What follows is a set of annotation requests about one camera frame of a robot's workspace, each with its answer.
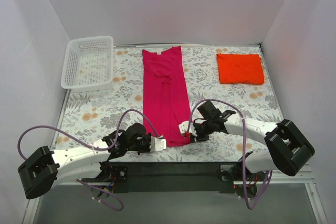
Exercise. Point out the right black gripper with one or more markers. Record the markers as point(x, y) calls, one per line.
point(197, 132)

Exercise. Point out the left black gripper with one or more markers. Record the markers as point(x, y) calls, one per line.
point(146, 145)

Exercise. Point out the pink t shirt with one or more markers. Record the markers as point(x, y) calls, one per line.
point(165, 97)

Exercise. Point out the white plastic basket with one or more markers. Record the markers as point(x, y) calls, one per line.
point(88, 64)

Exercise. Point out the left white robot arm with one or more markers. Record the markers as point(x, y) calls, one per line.
point(45, 168)

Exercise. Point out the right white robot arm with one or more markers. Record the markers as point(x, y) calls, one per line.
point(287, 149)

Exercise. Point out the floral table mat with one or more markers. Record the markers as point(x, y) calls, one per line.
point(89, 116)

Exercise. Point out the folded orange t shirt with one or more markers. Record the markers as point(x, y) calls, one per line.
point(240, 69)

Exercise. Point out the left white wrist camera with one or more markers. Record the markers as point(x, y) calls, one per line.
point(157, 144)

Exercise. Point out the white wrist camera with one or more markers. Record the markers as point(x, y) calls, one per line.
point(188, 131)
point(157, 144)

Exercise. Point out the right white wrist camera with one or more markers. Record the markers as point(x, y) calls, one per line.
point(188, 131)

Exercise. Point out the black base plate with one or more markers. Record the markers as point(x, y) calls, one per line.
point(171, 176)

